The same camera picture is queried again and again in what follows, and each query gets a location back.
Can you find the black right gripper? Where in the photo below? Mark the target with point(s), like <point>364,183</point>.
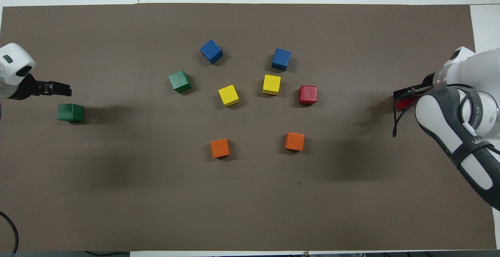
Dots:
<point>429,81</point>

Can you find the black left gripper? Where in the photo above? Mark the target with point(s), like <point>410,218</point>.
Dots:
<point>27,88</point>

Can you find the red wooden block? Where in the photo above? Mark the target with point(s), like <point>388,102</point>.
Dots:
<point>407,104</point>
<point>308,95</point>

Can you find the green wooden block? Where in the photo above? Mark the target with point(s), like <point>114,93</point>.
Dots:
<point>180,81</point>
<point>70,112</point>

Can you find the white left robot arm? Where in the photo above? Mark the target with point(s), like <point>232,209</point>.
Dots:
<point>13,63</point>

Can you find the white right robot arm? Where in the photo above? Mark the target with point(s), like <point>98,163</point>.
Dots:
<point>468,93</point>

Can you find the orange wooden block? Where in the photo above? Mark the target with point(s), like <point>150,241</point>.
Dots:
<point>294,141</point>
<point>220,148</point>

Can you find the blue wooden block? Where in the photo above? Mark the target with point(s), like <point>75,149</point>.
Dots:
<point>281,59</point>
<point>211,51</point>

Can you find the yellow wooden block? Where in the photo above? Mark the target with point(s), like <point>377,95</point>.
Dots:
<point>271,84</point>
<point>228,95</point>

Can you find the brown table mat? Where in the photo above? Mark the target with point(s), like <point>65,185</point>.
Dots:
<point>250,202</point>

